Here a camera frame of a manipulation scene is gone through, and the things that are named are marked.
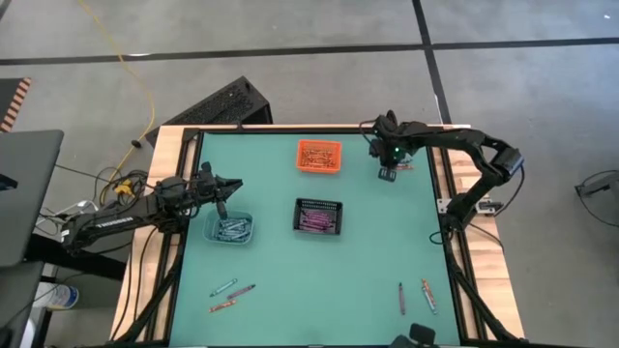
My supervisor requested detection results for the grey desk top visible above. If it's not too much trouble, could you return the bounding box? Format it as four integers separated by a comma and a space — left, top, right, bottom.
0, 129, 65, 270

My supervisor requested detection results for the black rounded object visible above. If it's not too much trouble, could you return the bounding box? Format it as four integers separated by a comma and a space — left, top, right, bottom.
389, 322, 437, 348

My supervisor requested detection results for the black table border frame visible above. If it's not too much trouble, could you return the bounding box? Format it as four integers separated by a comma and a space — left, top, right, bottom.
166, 126, 468, 347

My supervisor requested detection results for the grey stand foot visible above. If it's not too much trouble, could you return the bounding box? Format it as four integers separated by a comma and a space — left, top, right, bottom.
574, 169, 619, 198

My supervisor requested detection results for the white plastic bottle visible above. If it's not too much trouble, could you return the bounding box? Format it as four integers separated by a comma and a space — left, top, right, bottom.
32, 282, 80, 311

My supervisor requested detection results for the yellow floor cable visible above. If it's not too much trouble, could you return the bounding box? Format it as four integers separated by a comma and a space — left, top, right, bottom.
76, 0, 157, 195

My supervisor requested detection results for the teal plastic bin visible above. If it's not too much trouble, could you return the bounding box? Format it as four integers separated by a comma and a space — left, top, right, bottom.
203, 210, 255, 246

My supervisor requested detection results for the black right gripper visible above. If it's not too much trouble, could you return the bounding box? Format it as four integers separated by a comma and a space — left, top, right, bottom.
368, 113, 413, 184

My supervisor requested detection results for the black plastic basket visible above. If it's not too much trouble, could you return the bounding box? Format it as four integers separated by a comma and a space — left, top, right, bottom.
292, 197, 344, 237

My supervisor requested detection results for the orange plastic basket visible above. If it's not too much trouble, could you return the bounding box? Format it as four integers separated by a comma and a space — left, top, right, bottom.
296, 138, 343, 174

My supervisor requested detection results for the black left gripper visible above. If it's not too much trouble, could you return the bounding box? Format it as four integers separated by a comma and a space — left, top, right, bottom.
192, 161, 245, 221

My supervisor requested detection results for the striped floor mat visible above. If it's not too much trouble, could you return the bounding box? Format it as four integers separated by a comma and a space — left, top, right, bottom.
0, 76, 33, 134

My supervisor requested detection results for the black computer tower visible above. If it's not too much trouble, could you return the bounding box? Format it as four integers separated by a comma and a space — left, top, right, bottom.
144, 75, 274, 148

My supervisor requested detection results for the black desk base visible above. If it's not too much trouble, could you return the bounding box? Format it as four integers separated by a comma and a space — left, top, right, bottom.
23, 234, 128, 282

